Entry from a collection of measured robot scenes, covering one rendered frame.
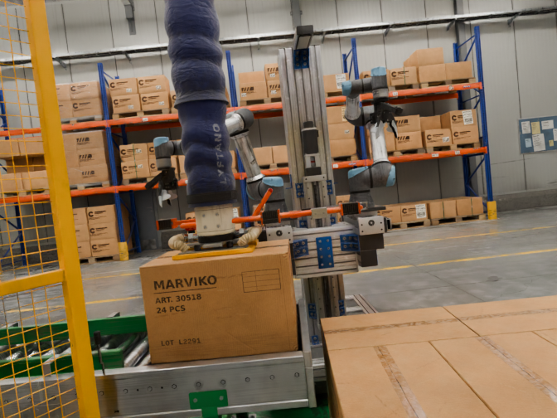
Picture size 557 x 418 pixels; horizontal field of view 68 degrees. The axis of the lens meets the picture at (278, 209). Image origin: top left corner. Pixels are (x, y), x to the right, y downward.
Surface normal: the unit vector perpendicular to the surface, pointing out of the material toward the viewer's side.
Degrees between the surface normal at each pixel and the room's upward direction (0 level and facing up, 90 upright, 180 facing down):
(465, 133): 89
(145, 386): 90
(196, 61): 73
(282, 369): 90
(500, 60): 90
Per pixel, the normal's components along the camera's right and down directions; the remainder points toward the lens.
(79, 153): 0.04, 0.07
